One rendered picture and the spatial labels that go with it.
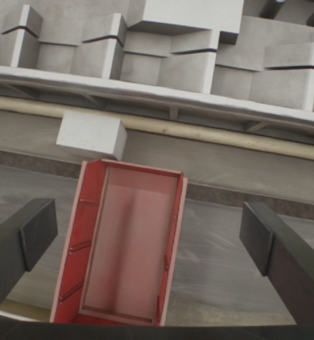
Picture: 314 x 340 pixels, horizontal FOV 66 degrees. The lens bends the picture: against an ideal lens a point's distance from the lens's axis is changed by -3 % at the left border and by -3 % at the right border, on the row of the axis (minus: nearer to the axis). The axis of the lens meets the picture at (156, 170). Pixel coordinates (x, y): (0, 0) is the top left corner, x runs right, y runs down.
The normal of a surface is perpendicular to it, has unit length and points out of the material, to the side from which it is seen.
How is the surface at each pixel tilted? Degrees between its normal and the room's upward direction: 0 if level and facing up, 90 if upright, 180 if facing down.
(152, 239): 0
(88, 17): 10
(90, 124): 0
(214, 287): 0
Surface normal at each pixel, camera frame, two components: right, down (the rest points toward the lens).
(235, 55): -0.06, 0.00
